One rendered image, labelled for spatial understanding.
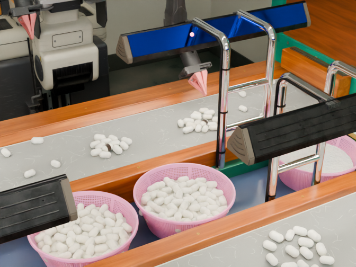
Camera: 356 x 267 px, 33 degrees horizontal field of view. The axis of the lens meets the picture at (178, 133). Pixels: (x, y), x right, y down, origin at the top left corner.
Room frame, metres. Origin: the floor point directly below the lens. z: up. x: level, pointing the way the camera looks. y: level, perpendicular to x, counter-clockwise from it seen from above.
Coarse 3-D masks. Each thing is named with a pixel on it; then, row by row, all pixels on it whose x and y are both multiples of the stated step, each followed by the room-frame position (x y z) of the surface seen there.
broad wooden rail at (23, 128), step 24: (216, 72) 2.04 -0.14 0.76; (240, 72) 2.04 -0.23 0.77; (264, 72) 2.04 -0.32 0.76; (288, 72) 2.07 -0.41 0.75; (120, 96) 1.83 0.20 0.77; (144, 96) 1.83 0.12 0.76; (168, 96) 1.84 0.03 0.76; (192, 96) 1.87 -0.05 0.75; (24, 120) 1.66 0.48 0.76; (48, 120) 1.66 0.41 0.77; (72, 120) 1.67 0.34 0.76; (96, 120) 1.69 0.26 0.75; (0, 144) 1.54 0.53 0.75
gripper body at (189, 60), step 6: (186, 54) 1.84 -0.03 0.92; (192, 54) 1.84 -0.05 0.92; (186, 60) 1.82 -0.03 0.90; (192, 60) 1.82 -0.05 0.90; (198, 60) 1.83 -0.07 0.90; (186, 66) 1.82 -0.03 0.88; (192, 66) 1.80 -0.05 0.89; (204, 66) 1.82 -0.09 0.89; (210, 66) 1.83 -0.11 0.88; (180, 78) 1.81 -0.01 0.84
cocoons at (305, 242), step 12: (300, 228) 1.14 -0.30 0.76; (276, 240) 1.11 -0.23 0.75; (288, 240) 1.11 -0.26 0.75; (300, 240) 1.10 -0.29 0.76; (312, 240) 1.10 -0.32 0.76; (288, 252) 1.06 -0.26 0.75; (300, 252) 1.06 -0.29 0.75; (312, 252) 1.06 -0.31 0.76; (324, 252) 1.06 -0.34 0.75; (276, 264) 1.03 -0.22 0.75; (288, 264) 1.01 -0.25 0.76; (300, 264) 1.02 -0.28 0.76
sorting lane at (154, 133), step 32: (256, 96) 1.89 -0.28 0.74; (288, 96) 1.89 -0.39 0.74; (96, 128) 1.66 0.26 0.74; (128, 128) 1.66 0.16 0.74; (160, 128) 1.66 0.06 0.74; (0, 160) 1.47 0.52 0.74; (32, 160) 1.47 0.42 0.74; (64, 160) 1.47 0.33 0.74; (96, 160) 1.47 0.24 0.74; (128, 160) 1.47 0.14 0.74
